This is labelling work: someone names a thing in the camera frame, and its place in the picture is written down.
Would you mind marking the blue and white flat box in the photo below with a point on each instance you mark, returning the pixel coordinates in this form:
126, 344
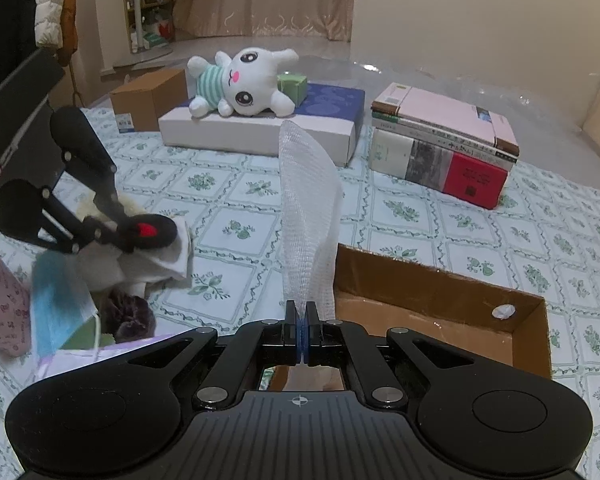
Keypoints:
325, 105

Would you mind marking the white mesh gauze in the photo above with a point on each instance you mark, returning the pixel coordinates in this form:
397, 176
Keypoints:
307, 200

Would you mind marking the pink patterned cloth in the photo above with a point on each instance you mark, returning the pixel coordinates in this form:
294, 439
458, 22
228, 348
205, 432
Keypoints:
2, 300

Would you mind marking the orange jacket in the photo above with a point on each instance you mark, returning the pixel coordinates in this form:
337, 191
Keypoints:
69, 25

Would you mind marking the blue face mask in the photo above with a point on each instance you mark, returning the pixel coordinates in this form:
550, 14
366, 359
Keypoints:
55, 305

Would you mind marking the white puffer jacket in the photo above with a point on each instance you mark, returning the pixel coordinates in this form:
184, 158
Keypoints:
49, 0

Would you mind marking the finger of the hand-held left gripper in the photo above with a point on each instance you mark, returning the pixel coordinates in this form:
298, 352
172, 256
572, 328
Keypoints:
122, 222
87, 232

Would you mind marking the purple tissue pack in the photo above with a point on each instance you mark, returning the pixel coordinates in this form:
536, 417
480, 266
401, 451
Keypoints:
70, 360

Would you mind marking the closed brown cardboard box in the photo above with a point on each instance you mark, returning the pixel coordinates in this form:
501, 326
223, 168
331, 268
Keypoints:
150, 95

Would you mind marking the light green cloth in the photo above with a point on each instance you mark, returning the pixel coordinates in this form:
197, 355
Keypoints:
80, 335

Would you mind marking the small green box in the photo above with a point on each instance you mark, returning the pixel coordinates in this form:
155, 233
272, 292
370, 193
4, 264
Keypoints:
295, 87

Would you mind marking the green floral sheet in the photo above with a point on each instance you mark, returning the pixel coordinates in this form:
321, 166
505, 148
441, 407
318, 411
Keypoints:
230, 185

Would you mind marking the thin white spine book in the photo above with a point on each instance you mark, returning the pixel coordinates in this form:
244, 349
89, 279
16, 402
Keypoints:
405, 127

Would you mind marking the yellow towel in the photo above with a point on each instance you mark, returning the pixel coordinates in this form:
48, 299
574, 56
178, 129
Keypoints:
87, 209

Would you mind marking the beige curtain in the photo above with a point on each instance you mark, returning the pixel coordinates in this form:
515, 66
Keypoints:
260, 0

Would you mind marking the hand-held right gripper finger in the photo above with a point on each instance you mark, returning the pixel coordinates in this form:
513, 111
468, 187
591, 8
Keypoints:
300, 340
308, 340

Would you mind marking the dark brown scrunchie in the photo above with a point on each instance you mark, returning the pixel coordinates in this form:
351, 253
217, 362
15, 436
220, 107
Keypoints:
127, 315

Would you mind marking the pink cover book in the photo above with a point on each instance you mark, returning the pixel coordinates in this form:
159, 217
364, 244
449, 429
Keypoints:
445, 112

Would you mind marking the cluttered shelf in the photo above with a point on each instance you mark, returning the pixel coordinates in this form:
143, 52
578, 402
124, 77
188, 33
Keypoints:
145, 5

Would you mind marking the white plush bunny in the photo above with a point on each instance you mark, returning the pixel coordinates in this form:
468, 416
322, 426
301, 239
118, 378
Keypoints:
250, 80

